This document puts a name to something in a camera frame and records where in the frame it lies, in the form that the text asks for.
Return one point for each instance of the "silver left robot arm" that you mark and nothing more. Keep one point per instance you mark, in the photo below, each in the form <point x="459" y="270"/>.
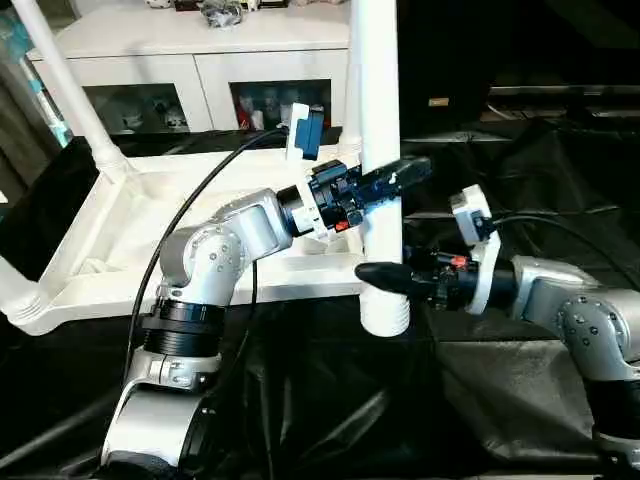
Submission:
<point x="210" y="270"/>

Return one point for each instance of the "white upturned plastic table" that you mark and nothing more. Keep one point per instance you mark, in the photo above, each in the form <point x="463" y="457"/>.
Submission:
<point x="130" y="200"/>

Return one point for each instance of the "black case with yellow label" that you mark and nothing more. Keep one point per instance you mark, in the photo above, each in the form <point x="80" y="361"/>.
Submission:
<point x="520" y="50"/>

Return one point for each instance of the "black work mat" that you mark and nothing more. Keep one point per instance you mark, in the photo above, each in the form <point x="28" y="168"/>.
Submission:
<point x="400" y="400"/>

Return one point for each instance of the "grey curtain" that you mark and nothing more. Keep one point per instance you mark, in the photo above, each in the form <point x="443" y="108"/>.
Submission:
<point x="25" y="100"/>

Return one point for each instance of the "grey crumpled object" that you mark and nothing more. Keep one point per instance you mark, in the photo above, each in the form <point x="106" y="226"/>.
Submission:
<point x="222" y="10"/>

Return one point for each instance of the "white plastic table leg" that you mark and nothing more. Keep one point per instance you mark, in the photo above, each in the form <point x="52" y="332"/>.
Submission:
<point x="350" y="130"/>
<point x="380" y="100"/>
<point x="22" y="290"/>
<point x="70" y="90"/>

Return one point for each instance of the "white glass-door cabinet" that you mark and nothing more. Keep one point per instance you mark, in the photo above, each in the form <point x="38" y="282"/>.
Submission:
<point x="180" y="45"/>

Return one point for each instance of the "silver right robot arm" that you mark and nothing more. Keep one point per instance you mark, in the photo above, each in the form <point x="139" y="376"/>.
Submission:
<point x="570" y="310"/>

